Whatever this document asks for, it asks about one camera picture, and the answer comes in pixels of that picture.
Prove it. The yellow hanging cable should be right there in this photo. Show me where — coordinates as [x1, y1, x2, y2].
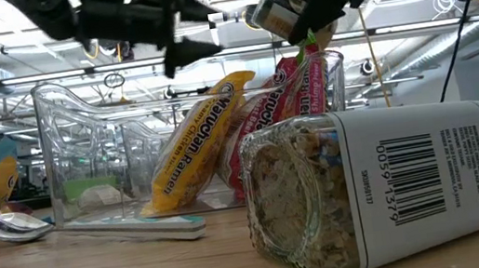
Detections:
[357, 4, 393, 111]

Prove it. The silver ventilation duct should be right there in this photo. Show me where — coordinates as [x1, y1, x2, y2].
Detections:
[379, 0, 479, 82]

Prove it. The long horizontal light rail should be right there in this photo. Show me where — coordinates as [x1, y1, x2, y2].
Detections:
[0, 12, 479, 89]

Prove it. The clear plastic organizer bin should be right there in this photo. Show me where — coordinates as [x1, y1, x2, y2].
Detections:
[28, 41, 364, 235]

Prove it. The yellow chicken ramen packet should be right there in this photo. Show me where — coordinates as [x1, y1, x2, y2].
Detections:
[122, 68, 274, 219]

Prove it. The black gold label jar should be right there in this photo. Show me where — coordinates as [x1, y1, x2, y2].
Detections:
[247, 0, 344, 61]

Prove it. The red beef ramen packet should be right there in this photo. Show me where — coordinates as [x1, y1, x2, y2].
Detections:
[201, 53, 318, 203]

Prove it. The white label seasoning jar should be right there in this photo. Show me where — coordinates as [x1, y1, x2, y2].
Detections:
[233, 89, 479, 268]

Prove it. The silver spoon teal handle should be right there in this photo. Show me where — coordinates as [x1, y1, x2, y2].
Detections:
[0, 184, 209, 268]

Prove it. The green shrimp ramen packet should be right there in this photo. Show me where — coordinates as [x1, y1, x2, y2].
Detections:
[284, 30, 335, 118]

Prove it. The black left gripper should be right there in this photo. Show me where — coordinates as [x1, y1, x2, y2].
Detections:
[74, 0, 230, 92]

